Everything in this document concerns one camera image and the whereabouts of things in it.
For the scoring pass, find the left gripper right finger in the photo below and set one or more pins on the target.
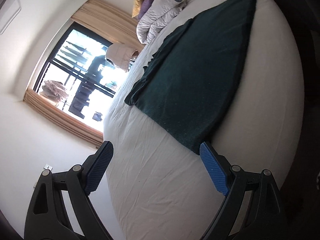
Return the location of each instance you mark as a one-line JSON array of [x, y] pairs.
[[218, 168]]

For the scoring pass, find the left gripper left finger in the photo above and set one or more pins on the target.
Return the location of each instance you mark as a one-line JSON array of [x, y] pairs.
[[95, 166]]

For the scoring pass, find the dark green knit garment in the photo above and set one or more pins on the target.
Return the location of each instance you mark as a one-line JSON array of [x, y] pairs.
[[191, 81]]

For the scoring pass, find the beige curtain near side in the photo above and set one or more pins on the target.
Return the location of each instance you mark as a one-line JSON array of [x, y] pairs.
[[62, 120]]

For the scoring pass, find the beige curtain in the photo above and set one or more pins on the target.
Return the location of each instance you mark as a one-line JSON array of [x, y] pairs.
[[109, 22], [62, 120]]

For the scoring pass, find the black framed balcony window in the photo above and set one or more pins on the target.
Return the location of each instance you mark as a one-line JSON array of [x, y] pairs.
[[77, 79]]

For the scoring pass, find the beige curtain far side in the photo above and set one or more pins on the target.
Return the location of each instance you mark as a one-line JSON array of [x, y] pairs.
[[109, 22]]

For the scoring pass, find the yellow pillow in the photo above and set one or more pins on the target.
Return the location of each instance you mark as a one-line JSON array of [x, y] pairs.
[[136, 7]]

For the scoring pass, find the purple pillow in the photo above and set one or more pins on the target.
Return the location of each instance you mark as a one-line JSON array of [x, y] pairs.
[[144, 8]]

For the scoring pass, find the folded grey white duvet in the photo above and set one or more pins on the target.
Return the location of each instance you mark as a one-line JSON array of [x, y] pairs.
[[156, 18]]

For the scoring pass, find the white wall socket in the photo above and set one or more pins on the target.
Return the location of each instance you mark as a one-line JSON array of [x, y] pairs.
[[48, 167]]

